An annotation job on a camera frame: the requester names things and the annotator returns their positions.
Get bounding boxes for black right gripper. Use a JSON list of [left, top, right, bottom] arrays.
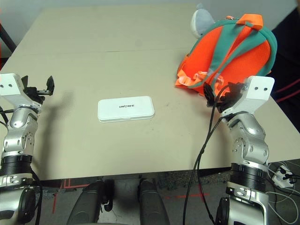
[[202, 81, 246, 114]]

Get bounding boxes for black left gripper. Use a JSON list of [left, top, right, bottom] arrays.
[[22, 75, 56, 105]]

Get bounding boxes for orange and teal backpack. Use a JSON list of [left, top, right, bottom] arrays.
[[174, 13, 278, 98]]

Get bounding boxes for white pencil case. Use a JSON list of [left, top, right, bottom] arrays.
[[97, 95, 155, 123]]

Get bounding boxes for side table with black legs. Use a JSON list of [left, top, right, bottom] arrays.
[[0, 22, 17, 57]]

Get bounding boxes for grey white plush toy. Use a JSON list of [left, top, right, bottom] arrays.
[[190, 3, 216, 38]]

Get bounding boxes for dark clothed bystander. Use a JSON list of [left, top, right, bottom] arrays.
[[269, 7, 300, 106]]

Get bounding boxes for white power strip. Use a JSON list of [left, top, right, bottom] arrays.
[[271, 164, 297, 188]]

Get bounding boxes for dark grey robot left leg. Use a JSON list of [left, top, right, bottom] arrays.
[[67, 179, 115, 225]]

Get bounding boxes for dark grey robot leg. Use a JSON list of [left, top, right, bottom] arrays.
[[67, 179, 115, 225], [138, 179, 171, 225]]

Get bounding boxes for dark grey robot right leg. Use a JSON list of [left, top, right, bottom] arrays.
[[138, 179, 171, 225]]

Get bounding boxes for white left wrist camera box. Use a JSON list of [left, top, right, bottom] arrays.
[[0, 73, 42, 109]]

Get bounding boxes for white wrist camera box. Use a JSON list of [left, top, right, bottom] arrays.
[[0, 73, 42, 109], [234, 75, 275, 113]]

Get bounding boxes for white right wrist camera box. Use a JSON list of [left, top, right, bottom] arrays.
[[234, 75, 275, 113]]

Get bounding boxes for white floor cable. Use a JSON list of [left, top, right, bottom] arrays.
[[267, 191, 300, 225], [267, 161, 284, 181]]

